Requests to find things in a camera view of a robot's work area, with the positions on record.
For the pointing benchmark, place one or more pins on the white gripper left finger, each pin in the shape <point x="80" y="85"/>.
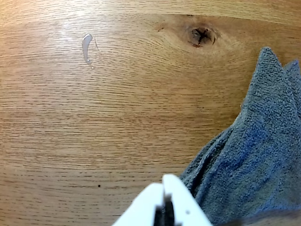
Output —
<point x="143" y="207"/>

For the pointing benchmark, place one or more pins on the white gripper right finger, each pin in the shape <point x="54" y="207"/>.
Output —
<point x="183" y="207"/>

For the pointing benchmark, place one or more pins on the grey-blue terry cloth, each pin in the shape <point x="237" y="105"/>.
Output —
<point x="258" y="153"/>

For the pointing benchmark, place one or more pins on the clear liquid spill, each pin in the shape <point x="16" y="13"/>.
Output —
<point x="86" y="46"/>

